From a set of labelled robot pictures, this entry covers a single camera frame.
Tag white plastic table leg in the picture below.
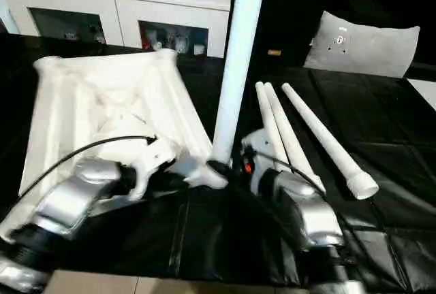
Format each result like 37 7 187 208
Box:
264 82 327 195
281 82 380 201
211 0 268 169
254 82 291 169

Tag white plastic table top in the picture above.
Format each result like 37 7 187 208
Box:
18 48 228 200

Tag black table mat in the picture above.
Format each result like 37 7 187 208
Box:
0 31 436 289

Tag grey cushion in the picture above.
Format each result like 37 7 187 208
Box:
302 10 422 79

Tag white cabinet with glass doors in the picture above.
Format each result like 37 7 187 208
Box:
0 0 233 59

